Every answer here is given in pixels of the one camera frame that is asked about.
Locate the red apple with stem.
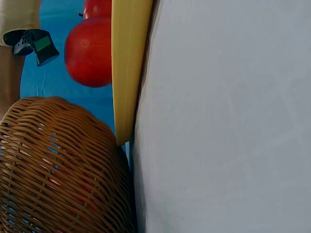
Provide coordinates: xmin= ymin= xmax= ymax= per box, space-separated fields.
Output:
xmin=78 ymin=0 xmax=113 ymax=20

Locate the yellow tray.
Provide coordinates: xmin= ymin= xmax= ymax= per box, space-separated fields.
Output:
xmin=111 ymin=0 xmax=155 ymax=147

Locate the person's right forearm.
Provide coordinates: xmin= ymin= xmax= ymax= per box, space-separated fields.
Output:
xmin=0 ymin=0 xmax=41 ymax=32

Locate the large red apple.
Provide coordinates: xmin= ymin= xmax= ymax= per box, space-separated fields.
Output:
xmin=64 ymin=16 xmax=113 ymax=88

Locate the black wrist band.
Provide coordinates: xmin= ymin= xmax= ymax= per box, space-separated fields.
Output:
xmin=2 ymin=28 xmax=60 ymax=67

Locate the brown wicker basket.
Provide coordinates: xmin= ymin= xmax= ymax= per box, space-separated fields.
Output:
xmin=0 ymin=96 xmax=134 ymax=233

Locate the person's right hand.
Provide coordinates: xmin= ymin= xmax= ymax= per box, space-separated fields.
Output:
xmin=0 ymin=45 xmax=27 ymax=120

